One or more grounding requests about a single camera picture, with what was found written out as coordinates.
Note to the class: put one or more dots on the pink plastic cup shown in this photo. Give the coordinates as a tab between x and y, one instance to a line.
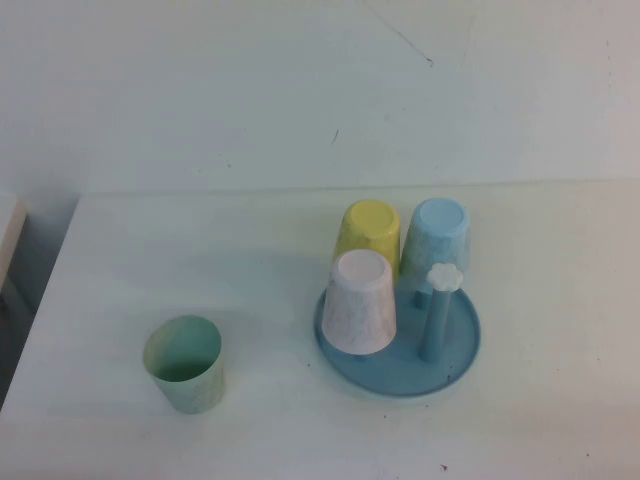
357	310

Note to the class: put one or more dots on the yellow plastic cup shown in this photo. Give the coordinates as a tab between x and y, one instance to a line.
370	220

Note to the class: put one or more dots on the blue plastic cup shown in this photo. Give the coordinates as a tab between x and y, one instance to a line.
442	225

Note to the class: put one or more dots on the blue cup stand with pegs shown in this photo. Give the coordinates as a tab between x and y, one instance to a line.
400	372

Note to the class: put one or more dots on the green plastic cup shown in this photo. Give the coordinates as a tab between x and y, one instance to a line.
192	390

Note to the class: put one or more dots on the beige board panel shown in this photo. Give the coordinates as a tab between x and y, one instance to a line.
11	235

